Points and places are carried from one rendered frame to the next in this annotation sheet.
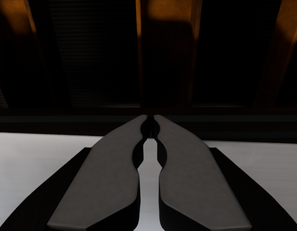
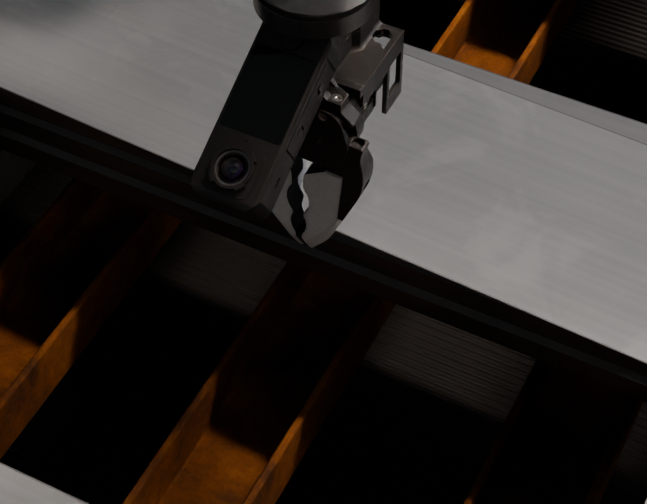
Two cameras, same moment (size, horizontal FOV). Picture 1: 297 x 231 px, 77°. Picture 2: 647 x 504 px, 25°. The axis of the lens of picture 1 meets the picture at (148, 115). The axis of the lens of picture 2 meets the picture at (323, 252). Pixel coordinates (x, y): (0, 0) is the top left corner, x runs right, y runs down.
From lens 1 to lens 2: 85 cm
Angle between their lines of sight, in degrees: 21
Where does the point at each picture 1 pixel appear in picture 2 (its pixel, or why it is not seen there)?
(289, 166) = (191, 141)
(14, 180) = (517, 240)
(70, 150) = (414, 245)
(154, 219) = (379, 126)
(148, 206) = (374, 147)
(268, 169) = not seen: hidden behind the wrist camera
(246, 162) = not seen: hidden behind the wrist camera
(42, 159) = (456, 248)
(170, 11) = (232, 456)
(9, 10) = not seen: outside the picture
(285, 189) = (204, 114)
